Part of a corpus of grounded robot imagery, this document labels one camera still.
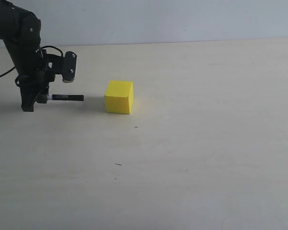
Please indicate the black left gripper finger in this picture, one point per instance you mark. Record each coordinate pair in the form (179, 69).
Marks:
(28, 98)

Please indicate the black white whiteboard marker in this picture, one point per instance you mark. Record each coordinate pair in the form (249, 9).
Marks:
(65, 97)

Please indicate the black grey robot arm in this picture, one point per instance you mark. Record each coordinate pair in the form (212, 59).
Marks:
(20, 32)

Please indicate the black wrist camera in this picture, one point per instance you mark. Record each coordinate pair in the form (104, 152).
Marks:
(63, 65)

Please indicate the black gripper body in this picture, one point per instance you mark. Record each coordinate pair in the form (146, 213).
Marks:
(35, 73)

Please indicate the yellow cube block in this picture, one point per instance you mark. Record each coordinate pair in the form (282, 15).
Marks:
(119, 97)

